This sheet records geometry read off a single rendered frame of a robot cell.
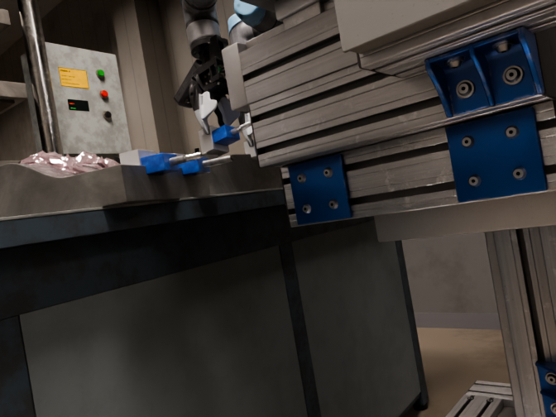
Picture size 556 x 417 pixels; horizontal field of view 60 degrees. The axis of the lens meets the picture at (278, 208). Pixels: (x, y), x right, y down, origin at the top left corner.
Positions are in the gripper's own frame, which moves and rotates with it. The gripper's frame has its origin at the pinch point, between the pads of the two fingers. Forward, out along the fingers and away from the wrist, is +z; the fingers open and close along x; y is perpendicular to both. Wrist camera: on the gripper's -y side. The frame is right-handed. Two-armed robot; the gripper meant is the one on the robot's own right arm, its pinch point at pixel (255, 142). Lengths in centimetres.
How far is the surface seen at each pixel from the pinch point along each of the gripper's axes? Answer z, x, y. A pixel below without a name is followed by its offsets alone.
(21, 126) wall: -127, 165, -464
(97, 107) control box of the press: -30, 1, -73
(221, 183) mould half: 12.2, -31.8, 14.4
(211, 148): 4.5, -31.8, 13.2
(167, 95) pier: -82, 144, -192
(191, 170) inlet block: 11, -47, 22
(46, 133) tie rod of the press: -16, -27, -60
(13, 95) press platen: -30, -32, -66
